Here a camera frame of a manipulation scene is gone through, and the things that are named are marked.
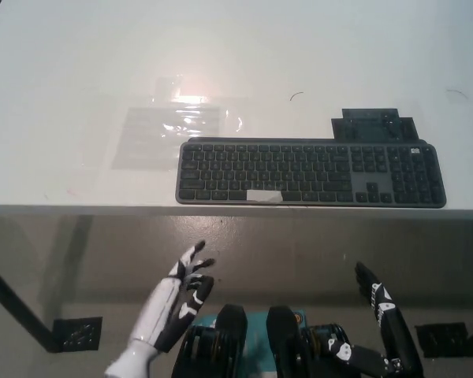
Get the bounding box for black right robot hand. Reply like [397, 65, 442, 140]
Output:
[353, 261, 404, 332]

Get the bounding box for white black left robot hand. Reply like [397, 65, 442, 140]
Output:
[128, 240, 217, 354]

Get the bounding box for black robot body teal top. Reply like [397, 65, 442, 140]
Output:
[170, 303, 356, 378]

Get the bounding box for black floor tape marker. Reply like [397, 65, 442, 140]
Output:
[52, 316, 103, 352]
[414, 321, 470, 359]

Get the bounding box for white tape piece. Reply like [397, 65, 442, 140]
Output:
[245, 189, 283, 204]

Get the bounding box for black table leg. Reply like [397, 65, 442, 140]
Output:
[0, 256, 61, 354]

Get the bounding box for black flat holder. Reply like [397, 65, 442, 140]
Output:
[330, 117, 419, 142]

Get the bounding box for grey translucent film sheet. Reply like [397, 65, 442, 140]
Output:
[110, 106, 222, 172]

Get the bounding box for clear glossy plastic film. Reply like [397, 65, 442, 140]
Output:
[152, 76, 246, 139]

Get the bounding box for dark grey wireless keyboard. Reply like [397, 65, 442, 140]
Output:
[175, 135, 448, 209]

